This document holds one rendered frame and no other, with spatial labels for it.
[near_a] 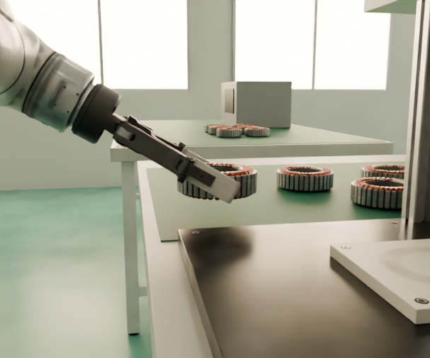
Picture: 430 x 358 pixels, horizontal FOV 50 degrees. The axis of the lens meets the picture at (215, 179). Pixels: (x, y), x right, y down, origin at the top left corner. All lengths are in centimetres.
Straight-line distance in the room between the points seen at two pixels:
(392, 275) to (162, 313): 20
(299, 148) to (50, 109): 132
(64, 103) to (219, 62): 437
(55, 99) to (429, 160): 48
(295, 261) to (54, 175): 456
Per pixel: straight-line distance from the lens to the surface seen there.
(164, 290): 46
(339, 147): 187
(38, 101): 60
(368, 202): 80
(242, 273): 44
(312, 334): 35
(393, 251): 49
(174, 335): 38
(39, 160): 496
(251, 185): 63
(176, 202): 81
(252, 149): 175
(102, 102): 60
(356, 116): 543
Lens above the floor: 93
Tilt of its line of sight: 10 degrees down
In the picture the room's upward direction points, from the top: straight up
